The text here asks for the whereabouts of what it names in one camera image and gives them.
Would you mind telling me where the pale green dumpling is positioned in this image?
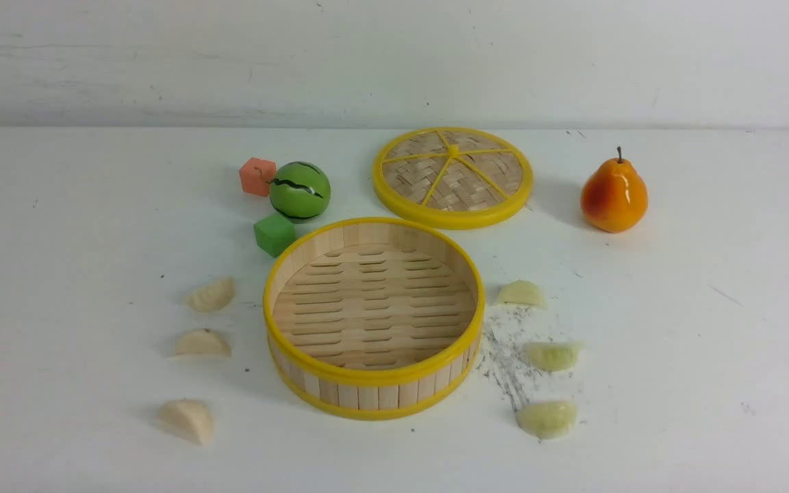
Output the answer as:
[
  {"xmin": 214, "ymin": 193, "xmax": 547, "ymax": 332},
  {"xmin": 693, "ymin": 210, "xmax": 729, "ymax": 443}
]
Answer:
[
  {"xmin": 494, "ymin": 279, "xmax": 547, "ymax": 309},
  {"xmin": 524, "ymin": 341, "xmax": 583, "ymax": 372},
  {"xmin": 514, "ymin": 401, "xmax": 578, "ymax": 440}
]

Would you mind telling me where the white dumpling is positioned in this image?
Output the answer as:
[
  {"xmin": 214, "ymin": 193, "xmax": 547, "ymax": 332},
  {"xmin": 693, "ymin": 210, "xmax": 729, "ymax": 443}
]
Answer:
[
  {"xmin": 172, "ymin": 328, "xmax": 232, "ymax": 358},
  {"xmin": 184, "ymin": 277, "xmax": 236, "ymax": 313},
  {"xmin": 156, "ymin": 399, "xmax": 216, "ymax": 446}
]

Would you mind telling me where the yellow rimmed bamboo steamer tray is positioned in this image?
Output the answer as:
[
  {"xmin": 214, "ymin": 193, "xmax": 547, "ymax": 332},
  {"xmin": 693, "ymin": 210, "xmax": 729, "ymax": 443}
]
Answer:
[{"xmin": 262, "ymin": 216, "xmax": 486, "ymax": 420}]

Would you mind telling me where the woven bamboo steamer lid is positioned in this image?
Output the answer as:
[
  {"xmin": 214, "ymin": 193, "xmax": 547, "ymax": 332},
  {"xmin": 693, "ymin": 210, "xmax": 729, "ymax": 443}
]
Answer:
[{"xmin": 371, "ymin": 126, "xmax": 534, "ymax": 230}]

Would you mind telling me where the green toy watermelon ball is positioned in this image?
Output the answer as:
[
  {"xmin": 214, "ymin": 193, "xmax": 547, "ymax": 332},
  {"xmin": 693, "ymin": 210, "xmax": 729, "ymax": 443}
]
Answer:
[{"xmin": 269, "ymin": 162, "xmax": 331, "ymax": 223}]

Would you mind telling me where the green foam cube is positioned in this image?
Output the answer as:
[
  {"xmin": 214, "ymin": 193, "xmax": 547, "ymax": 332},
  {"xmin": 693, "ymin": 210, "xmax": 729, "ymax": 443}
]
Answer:
[{"xmin": 253, "ymin": 212, "xmax": 297, "ymax": 258}]

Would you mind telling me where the orange foam cube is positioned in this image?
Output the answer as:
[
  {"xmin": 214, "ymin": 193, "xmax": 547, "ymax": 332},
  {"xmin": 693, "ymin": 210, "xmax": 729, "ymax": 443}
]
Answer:
[{"xmin": 238, "ymin": 157, "xmax": 277, "ymax": 197}]

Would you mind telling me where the orange yellow toy pear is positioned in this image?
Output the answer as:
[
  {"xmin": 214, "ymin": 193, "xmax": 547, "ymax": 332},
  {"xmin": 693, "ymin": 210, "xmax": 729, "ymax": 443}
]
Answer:
[{"xmin": 580, "ymin": 146, "xmax": 649, "ymax": 233}]

